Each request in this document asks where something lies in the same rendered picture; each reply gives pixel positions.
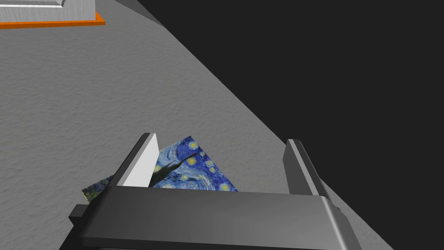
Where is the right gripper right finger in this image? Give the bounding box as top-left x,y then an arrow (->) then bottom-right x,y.
282,138 -> 330,199

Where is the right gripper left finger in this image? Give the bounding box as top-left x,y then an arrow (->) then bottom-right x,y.
110,132 -> 160,188

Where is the blue starry night painting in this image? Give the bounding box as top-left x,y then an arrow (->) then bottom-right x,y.
81,135 -> 238,204

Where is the grey cabinet with orange base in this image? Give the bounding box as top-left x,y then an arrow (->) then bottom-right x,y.
0,0 -> 106,30

